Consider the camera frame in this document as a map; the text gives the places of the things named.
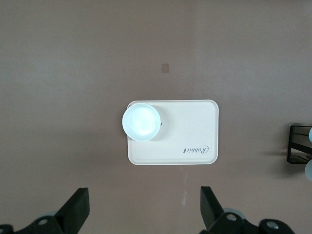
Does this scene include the black wire cup rack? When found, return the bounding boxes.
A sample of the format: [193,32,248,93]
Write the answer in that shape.
[286,123,312,164]

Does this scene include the beige plastic tray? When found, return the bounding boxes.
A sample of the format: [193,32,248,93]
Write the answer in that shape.
[126,99,220,166]

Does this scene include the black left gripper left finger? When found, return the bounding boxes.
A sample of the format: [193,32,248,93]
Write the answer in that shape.
[0,187,90,234]

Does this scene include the white bowl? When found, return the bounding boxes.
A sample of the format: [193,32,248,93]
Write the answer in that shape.
[121,103,161,142]

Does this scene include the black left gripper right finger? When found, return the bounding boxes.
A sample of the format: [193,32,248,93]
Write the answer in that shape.
[195,186,293,234]

